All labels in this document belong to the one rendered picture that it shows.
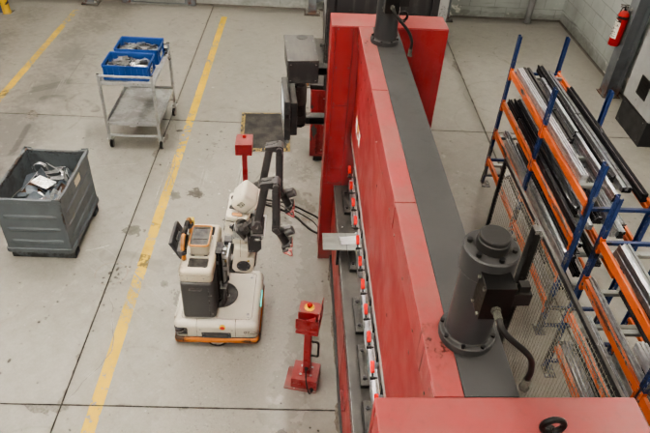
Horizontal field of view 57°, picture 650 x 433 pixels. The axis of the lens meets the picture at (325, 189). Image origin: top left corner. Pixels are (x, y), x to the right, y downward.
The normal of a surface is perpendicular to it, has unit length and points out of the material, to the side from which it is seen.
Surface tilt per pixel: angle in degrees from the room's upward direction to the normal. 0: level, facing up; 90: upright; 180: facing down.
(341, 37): 90
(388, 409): 0
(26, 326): 0
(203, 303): 90
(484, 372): 0
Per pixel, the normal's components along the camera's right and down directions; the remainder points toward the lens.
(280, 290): 0.05, -0.79
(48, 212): 0.00, 0.60
